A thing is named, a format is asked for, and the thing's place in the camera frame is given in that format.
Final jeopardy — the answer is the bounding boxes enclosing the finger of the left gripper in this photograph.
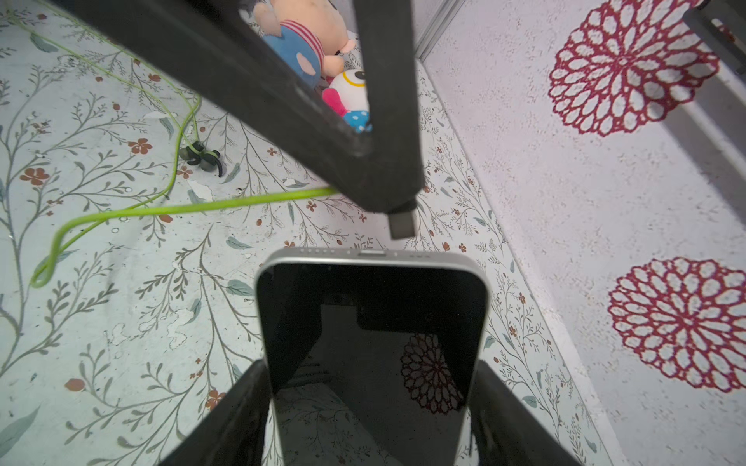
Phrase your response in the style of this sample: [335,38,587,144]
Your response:
[354,1,424,213]
[56,1,372,198]

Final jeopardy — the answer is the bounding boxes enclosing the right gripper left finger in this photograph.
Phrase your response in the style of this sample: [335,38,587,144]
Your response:
[161,360,272,466]

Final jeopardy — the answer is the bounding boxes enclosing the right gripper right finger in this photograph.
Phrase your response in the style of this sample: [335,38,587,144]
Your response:
[468,360,579,466]

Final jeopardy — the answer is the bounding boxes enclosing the green wired earphones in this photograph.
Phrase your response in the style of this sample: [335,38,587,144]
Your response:
[5,5,419,289]

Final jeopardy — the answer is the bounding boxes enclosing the black smartphone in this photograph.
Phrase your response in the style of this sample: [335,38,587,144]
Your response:
[256,248,490,465]

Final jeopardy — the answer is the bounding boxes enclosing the pink pig plush toy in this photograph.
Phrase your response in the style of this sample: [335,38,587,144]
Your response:
[253,0,356,87]

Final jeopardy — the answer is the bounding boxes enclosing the penguin plush toy with glasses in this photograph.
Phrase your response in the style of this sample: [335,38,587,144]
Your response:
[322,69,372,133]

